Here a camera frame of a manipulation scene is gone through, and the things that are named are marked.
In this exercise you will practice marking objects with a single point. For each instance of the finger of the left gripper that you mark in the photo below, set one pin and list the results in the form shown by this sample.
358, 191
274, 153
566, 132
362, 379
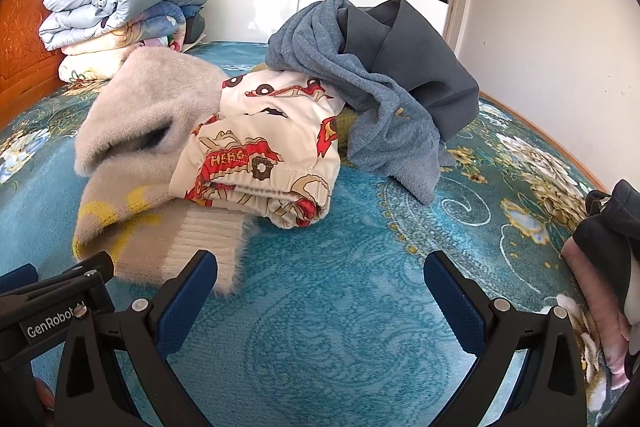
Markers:
17, 278

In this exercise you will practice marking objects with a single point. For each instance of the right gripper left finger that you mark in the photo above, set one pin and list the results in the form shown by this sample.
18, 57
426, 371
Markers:
91, 390

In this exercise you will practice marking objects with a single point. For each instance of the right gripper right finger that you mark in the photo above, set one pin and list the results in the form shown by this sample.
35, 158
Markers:
549, 390

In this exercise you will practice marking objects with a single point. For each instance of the blue-grey knit sweater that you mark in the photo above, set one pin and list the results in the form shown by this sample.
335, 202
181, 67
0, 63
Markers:
393, 134

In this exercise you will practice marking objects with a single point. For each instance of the person's left hand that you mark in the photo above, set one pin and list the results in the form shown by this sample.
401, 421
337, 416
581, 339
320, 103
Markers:
45, 394

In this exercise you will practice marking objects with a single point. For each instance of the pink folded garment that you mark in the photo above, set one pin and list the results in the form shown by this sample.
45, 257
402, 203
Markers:
612, 325

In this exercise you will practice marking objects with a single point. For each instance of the black folded garment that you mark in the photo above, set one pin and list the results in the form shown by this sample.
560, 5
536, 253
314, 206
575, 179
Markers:
609, 237

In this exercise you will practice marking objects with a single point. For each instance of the fluffy beige yellow sweater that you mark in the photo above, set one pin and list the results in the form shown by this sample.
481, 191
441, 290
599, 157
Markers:
128, 148

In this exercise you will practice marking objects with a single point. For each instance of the teal floral bed cover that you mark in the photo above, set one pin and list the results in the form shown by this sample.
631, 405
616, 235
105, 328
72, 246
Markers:
330, 325

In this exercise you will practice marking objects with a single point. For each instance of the orange wooden headboard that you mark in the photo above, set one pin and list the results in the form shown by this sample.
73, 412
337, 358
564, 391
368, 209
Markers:
28, 71

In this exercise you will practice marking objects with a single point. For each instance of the cartoon print white pants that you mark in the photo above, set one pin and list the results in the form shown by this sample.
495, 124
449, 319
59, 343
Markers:
270, 150

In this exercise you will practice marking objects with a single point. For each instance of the floral folded quilt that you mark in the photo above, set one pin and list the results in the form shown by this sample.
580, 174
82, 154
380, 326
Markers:
164, 25

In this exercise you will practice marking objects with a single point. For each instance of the dark grey garment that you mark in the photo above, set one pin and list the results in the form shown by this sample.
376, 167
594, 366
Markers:
396, 40

